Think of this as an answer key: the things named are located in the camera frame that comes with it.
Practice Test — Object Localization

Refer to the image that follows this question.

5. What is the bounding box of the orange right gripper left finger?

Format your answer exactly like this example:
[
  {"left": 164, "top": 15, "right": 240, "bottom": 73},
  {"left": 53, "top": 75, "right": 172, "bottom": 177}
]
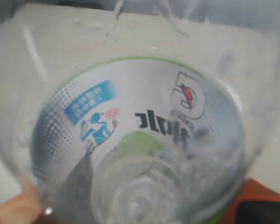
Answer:
[{"left": 0, "top": 180, "right": 42, "bottom": 224}]

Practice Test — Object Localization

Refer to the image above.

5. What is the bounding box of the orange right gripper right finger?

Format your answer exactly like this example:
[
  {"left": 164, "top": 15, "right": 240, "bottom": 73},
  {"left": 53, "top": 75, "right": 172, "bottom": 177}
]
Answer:
[{"left": 220, "top": 178, "right": 280, "bottom": 224}]

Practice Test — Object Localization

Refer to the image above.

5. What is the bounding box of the clear plastic water bottle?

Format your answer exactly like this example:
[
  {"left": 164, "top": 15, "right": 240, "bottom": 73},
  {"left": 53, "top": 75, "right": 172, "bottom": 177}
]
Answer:
[{"left": 0, "top": 0, "right": 280, "bottom": 224}]

